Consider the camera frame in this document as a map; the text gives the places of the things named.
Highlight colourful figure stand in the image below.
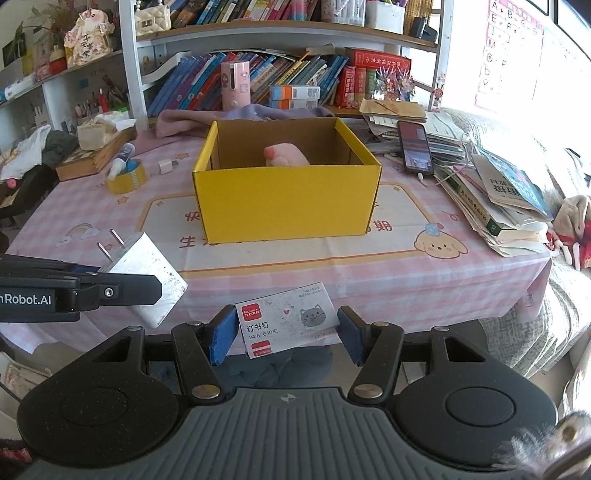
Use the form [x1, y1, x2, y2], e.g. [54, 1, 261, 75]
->
[372, 65, 416, 101]

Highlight white quilted handbag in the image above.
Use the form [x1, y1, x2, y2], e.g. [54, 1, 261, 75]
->
[135, 0, 171, 33]

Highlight grey furry cloth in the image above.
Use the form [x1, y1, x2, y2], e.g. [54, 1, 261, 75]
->
[494, 408, 591, 480]

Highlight dark grey garment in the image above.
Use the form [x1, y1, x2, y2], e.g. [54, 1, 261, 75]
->
[44, 130, 79, 167]

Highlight purple cloth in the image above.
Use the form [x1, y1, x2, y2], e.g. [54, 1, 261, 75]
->
[231, 104, 335, 125]

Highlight white shelf unit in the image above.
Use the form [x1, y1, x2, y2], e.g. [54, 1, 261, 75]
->
[0, 0, 455, 134]

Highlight pink rectangular box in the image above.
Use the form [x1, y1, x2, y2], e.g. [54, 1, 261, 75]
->
[221, 61, 252, 112]

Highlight row of blue books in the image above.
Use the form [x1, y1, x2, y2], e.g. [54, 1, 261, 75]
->
[148, 51, 349, 112]

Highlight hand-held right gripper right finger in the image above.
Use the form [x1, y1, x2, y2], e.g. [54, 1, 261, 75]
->
[337, 305, 497, 402]

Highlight red white jar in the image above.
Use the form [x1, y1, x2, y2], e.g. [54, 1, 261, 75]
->
[47, 45, 68, 75]

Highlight white glue bottle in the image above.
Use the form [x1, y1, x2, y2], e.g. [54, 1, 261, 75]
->
[107, 143, 136, 179]

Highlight beige plush doll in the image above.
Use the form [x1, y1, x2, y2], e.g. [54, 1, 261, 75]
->
[547, 194, 591, 271]

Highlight yellow tape roll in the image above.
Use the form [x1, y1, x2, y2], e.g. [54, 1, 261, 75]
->
[105, 159, 147, 195]

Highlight wooden chess box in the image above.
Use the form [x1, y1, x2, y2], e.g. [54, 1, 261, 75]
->
[55, 127, 138, 182]

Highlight pen holder with pens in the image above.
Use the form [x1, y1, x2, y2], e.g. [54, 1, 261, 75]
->
[74, 76, 130, 121]

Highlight large red book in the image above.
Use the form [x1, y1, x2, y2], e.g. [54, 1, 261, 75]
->
[345, 47, 411, 70]

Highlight shelf row of colourful books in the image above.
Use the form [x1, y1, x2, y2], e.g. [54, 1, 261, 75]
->
[168, 0, 324, 26]

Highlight brown envelope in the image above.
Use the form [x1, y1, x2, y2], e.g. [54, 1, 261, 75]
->
[360, 98, 428, 127]

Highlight orange white small box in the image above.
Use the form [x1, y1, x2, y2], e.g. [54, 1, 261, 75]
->
[269, 98, 319, 110]
[269, 84, 321, 99]

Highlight white charger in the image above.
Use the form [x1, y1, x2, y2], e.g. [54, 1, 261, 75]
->
[97, 229, 188, 328]

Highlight pink doll figure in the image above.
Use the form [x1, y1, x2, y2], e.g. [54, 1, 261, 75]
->
[64, 7, 115, 68]

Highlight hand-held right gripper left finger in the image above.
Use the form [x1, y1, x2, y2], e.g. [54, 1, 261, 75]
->
[78, 305, 241, 401]

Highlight pink checked tablecloth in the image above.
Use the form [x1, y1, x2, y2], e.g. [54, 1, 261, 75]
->
[0, 124, 552, 354]

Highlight white shirt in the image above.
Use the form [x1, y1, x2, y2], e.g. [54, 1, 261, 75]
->
[0, 124, 51, 181]

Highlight white staple box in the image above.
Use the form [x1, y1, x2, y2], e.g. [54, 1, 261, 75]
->
[235, 282, 337, 360]

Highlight pink cloth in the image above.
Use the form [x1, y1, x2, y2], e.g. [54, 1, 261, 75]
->
[154, 109, 259, 139]

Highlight red thick dictionary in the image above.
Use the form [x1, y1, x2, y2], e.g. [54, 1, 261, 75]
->
[335, 66, 357, 109]

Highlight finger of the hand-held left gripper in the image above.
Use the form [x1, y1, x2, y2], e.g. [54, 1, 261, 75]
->
[69, 273, 163, 311]
[0, 254, 101, 278]

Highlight yellow cardboard box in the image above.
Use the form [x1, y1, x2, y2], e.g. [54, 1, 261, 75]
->
[192, 117, 383, 244]

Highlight white storage box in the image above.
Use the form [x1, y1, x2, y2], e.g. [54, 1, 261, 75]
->
[365, 0, 407, 33]

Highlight cream tissue pack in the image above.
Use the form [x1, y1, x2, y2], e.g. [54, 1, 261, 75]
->
[76, 114, 137, 151]

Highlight pink pig plush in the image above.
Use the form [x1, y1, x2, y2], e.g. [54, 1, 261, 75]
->
[263, 143, 311, 167]

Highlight stack of books and papers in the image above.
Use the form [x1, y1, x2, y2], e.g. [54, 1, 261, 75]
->
[360, 108, 555, 258]

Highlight black smartphone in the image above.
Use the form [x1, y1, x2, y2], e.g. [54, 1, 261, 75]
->
[397, 120, 435, 176]

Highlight alphabet wall poster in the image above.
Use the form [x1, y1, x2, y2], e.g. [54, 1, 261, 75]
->
[475, 0, 548, 114]

